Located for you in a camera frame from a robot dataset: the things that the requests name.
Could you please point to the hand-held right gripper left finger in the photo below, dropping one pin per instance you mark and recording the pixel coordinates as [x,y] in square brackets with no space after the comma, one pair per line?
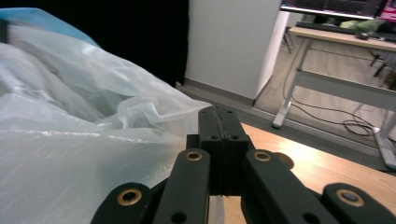
[211,130]

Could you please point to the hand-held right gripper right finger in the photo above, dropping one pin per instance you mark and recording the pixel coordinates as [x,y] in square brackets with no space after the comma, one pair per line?
[232,133]

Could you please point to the white translucent plastic bag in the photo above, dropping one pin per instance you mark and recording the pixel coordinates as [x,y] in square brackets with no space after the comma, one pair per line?
[77,140]

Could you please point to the black keyboard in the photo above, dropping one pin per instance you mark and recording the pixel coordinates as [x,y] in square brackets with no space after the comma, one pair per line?
[323,27]

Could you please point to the computer monitor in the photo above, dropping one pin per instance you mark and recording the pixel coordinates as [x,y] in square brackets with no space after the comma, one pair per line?
[330,6]

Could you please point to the black computer mouse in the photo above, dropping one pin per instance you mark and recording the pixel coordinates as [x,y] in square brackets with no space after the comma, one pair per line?
[362,35]

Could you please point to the green soft object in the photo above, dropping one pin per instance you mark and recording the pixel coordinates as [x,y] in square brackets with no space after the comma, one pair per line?
[364,25]

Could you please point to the desk with white metal frame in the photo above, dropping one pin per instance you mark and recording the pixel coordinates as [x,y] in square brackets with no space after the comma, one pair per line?
[336,87]

